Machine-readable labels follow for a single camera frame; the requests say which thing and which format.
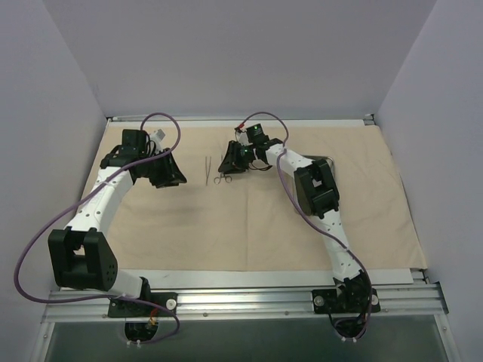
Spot steel surgical scissors forceps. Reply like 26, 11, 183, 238
214, 171, 232, 185

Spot steel tweezers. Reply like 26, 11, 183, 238
205, 156, 212, 186

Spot beige cloth surgical kit wrap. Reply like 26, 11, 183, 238
60, 122, 428, 272

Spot stainless steel instrument tray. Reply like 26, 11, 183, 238
294, 155, 337, 190

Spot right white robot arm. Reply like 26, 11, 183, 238
218, 124, 372, 311

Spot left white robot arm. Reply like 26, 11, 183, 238
48, 129, 186, 316

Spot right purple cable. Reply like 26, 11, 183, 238
233, 111, 373, 340

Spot purple cable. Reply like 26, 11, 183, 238
14, 112, 182, 344
233, 111, 373, 340

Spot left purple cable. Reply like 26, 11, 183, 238
14, 112, 182, 344

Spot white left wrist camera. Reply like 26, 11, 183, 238
149, 129, 165, 143

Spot back aluminium rail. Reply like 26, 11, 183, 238
107, 114, 375, 122

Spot aluminium rail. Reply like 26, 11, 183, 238
344, 115, 448, 315
107, 114, 375, 122
42, 284, 449, 323

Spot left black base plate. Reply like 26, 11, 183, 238
107, 292, 178, 318

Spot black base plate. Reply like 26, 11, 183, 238
107, 292, 178, 318
311, 287, 368, 314

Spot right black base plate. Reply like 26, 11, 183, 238
311, 287, 368, 314

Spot right side aluminium rail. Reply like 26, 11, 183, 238
344, 115, 448, 315

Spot front aluminium rail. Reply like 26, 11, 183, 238
42, 284, 449, 323

